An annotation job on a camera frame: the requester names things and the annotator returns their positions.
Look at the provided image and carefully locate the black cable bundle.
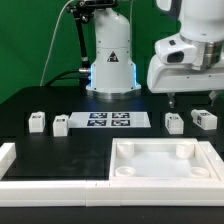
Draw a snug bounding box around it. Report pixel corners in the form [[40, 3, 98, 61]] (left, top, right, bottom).
[[44, 69, 89, 88]]

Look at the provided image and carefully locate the grey cable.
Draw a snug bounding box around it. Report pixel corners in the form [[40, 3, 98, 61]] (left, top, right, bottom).
[[39, 0, 75, 87]]

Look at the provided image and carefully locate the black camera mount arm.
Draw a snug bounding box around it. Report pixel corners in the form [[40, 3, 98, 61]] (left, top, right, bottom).
[[65, 0, 100, 71]]

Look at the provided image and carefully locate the white marker tag sheet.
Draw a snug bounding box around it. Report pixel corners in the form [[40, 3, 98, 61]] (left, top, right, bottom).
[[68, 112, 151, 128]]

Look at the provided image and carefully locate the white square table top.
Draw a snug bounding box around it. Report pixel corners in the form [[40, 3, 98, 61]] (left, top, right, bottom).
[[109, 138, 224, 181]]

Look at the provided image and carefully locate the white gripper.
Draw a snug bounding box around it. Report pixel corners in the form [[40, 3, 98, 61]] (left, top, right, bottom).
[[146, 53, 224, 109]]

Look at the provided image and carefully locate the white U-shaped fence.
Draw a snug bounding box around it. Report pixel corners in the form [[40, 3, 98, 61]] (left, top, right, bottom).
[[0, 143, 224, 207]]

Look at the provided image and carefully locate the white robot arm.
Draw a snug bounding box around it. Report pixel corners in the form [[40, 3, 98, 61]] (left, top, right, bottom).
[[87, 0, 224, 100]]

